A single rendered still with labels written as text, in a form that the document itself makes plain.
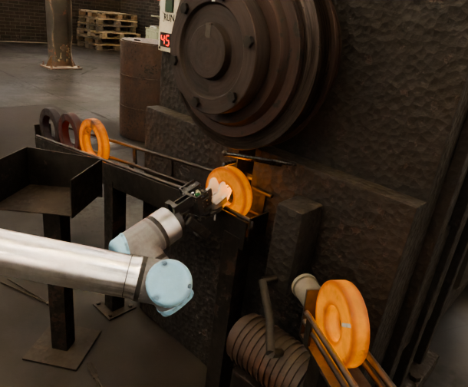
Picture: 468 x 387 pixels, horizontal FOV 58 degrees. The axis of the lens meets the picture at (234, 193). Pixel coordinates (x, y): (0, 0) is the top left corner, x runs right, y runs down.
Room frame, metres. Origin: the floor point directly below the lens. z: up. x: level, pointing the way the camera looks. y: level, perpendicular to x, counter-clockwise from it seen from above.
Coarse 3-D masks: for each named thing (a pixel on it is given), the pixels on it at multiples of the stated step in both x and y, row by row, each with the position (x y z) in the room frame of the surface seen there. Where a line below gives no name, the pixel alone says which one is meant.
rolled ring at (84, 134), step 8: (88, 120) 1.54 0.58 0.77; (96, 120) 1.54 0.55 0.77; (80, 128) 1.59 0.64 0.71; (88, 128) 1.57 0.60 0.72; (96, 128) 1.50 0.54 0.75; (104, 128) 1.52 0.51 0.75; (80, 136) 1.59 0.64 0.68; (88, 136) 1.60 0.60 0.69; (96, 136) 1.51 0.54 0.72; (104, 136) 1.50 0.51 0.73; (88, 144) 1.59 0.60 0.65; (104, 144) 1.49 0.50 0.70; (88, 152) 1.57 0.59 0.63; (104, 152) 1.48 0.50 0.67
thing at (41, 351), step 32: (0, 160) 1.16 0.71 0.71; (32, 160) 1.29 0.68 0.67; (64, 160) 1.28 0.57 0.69; (96, 160) 1.27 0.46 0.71; (0, 192) 1.15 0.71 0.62; (32, 192) 1.23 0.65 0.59; (64, 192) 1.24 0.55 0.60; (96, 192) 1.23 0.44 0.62; (64, 224) 1.17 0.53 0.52; (64, 288) 1.15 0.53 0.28; (64, 320) 1.15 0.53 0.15; (32, 352) 1.12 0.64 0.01; (64, 352) 1.14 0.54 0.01
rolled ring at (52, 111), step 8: (48, 112) 1.77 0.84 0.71; (56, 112) 1.77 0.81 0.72; (40, 120) 1.83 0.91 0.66; (48, 120) 1.83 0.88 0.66; (56, 120) 1.73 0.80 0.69; (40, 128) 1.83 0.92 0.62; (48, 128) 1.83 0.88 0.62; (56, 128) 1.73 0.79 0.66; (48, 136) 1.81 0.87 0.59; (56, 136) 1.73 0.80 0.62
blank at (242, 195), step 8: (216, 168) 1.10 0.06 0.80; (224, 168) 1.08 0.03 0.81; (232, 168) 1.08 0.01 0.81; (216, 176) 1.09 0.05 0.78; (224, 176) 1.08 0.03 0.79; (232, 176) 1.06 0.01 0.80; (240, 176) 1.06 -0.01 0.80; (208, 184) 1.11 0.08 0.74; (232, 184) 1.05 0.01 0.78; (240, 184) 1.04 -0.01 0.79; (248, 184) 1.05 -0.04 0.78; (232, 192) 1.05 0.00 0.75; (240, 192) 1.03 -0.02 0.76; (248, 192) 1.04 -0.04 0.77; (232, 200) 1.05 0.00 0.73; (240, 200) 1.03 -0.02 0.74; (248, 200) 1.03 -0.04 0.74; (232, 208) 1.05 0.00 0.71; (240, 208) 1.03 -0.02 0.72; (248, 208) 1.04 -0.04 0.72
